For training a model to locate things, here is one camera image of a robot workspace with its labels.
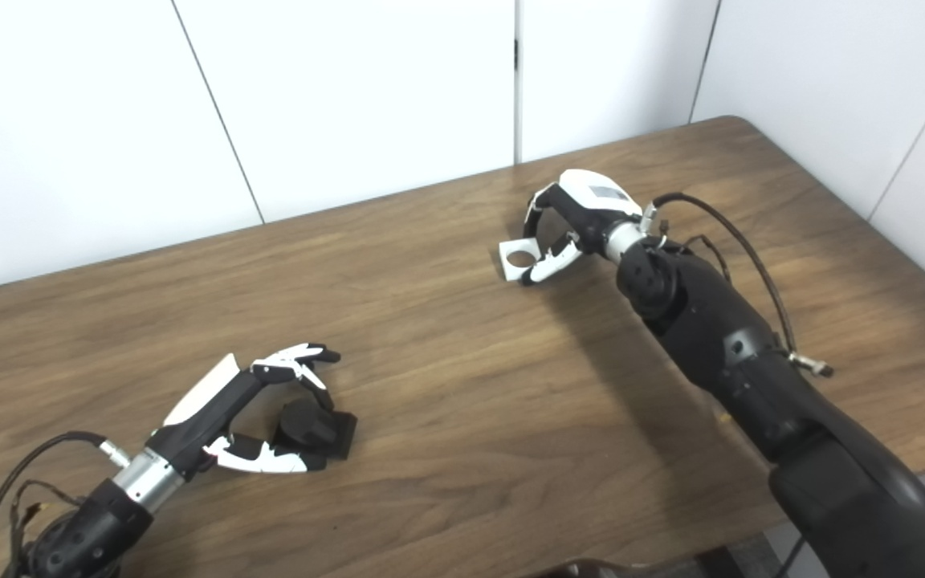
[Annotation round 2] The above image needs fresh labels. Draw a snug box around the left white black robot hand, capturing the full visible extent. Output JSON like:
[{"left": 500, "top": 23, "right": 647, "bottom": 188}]
[{"left": 145, "top": 343, "right": 343, "bottom": 476}]

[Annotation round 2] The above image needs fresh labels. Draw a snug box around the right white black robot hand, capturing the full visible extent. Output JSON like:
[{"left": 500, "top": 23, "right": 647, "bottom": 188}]
[{"left": 520, "top": 169, "right": 646, "bottom": 286}]

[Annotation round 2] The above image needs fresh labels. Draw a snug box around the white square piece with hole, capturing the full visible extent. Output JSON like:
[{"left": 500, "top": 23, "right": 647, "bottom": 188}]
[{"left": 499, "top": 238, "right": 544, "bottom": 282}]

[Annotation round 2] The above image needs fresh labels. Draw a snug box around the black peg with square base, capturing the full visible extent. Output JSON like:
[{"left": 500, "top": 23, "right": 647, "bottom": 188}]
[{"left": 274, "top": 399, "right": 358, "bottom": 461}]

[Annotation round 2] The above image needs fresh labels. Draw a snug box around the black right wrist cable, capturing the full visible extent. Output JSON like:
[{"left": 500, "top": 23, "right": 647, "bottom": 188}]
[{"left": 641, "top": 193, "right": 834, "bottom": 378}]

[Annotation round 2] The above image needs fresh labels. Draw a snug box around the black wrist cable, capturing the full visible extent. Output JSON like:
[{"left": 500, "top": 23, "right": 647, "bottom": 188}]
[
  {"left": 0, "top": 432, "right": 132, "bottom": 578},
  {"left": 641, "top": 193, "right": 834, "bottom": 378}
]

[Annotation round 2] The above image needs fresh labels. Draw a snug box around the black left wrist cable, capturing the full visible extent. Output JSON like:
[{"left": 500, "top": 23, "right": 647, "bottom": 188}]
[{"left": 0, "top": 432, "right": 132, "bottom": 578}]

